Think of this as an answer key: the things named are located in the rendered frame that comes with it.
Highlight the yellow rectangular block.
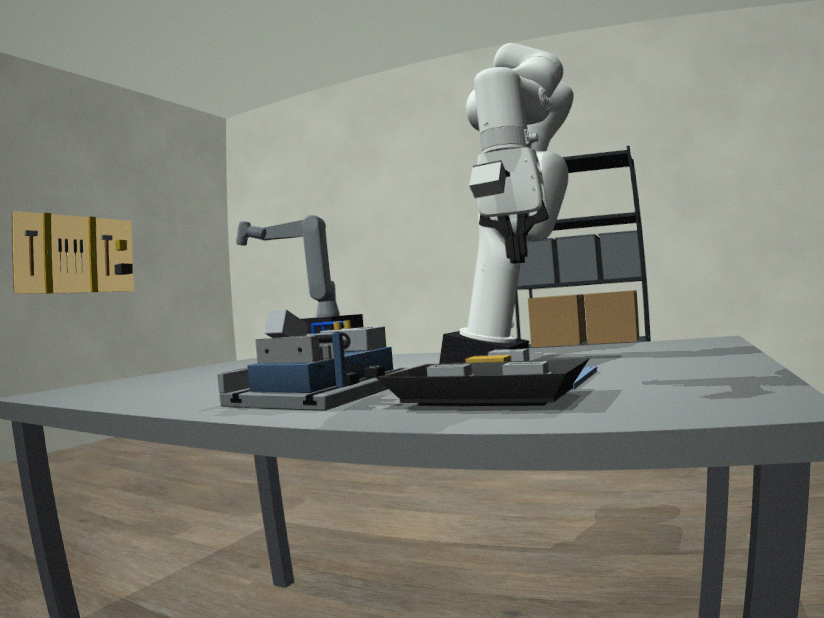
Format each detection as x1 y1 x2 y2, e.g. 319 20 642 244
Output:
466 355 511 363

